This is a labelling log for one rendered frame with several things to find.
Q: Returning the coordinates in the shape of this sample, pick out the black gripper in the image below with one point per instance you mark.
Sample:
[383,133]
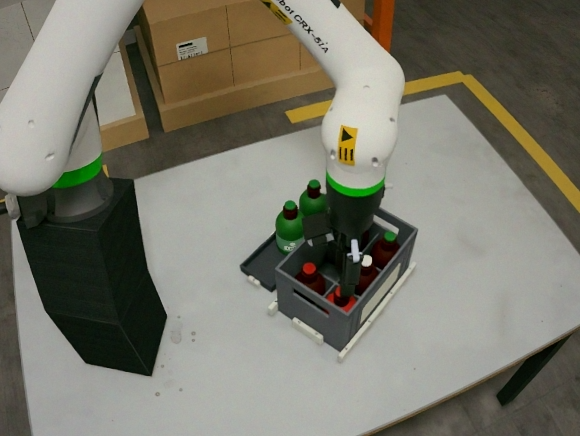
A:
[349,238]

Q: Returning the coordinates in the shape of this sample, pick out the grey divided crate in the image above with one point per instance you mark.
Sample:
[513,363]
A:
[340,327]

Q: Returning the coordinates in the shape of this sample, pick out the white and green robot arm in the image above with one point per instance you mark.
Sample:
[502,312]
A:
[54,91]

